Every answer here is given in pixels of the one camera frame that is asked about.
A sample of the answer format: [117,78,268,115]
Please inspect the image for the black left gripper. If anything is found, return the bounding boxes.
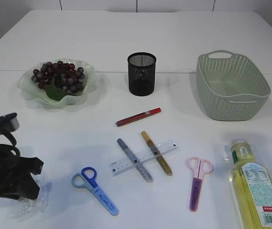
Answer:
[0,153,44,200]

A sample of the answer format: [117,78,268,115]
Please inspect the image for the clear plastic sheet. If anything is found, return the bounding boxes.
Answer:
[10,173,52,219]

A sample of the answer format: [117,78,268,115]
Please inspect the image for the purple artificial grape bunch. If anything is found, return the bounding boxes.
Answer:
[31,61,86,101]

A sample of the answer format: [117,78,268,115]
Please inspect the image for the pink purple safety scissors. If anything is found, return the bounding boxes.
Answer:
[185,156,213,212]

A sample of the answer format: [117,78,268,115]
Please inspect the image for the yellow drink bottle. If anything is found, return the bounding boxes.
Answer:
[229,138,272,229]

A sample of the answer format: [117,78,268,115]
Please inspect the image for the clear plastic ruler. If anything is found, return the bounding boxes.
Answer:
[109,140,178,176]

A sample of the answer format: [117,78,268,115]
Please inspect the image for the pale green wavy plate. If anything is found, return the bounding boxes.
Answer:
[17,58,94,108]

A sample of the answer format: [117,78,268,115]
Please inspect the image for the silver glitter pen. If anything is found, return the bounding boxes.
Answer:
[117,138,153,183]

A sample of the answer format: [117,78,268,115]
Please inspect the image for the red marker pen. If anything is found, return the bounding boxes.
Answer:
[116,107,161,127]

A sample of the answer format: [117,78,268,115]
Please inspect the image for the gold glitter pen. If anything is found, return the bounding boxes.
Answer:
[141,131,173,176]

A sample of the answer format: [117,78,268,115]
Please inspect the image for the black mesh pen holder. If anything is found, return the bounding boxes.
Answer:
[127,52,157,96]

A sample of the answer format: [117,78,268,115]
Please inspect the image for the green woven plastic basket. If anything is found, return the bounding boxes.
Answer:
[196,50,271,121]

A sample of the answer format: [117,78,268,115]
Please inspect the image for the blue safety scissors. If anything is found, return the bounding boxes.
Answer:
[71,167,119,216]

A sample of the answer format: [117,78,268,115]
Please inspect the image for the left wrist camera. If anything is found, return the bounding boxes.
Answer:
[0,113,20,132]

